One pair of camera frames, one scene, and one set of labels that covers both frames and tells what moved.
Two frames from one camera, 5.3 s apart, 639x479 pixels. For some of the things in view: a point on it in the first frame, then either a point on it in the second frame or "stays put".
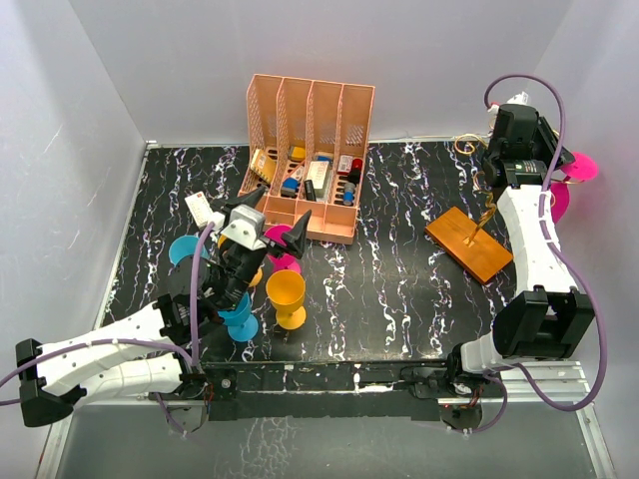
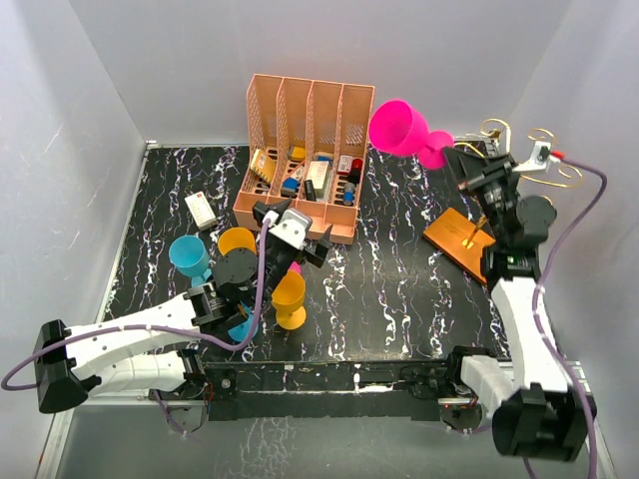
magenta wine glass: [583, 169] to [399, 128]
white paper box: [318, 176] stays put
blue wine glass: [241, 324] stays put
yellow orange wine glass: [287, 290] stays put
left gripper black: [295, 238] to [316, 255]
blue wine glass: [186, 245] stays put
